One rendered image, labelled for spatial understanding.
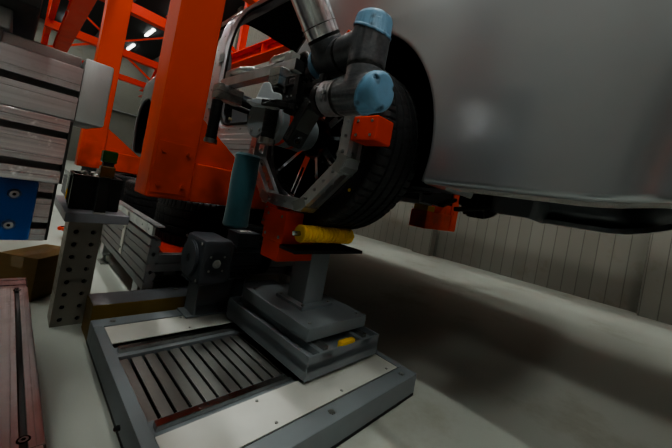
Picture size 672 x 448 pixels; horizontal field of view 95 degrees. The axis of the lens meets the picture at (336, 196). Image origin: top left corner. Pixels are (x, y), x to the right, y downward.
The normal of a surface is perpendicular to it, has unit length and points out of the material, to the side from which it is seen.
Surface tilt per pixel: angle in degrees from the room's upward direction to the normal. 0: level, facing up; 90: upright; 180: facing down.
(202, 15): 90
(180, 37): 90
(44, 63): 90
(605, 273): 90
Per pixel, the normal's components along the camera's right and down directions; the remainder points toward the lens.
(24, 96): 0.72, 0.13
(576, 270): -0.67, -0.13
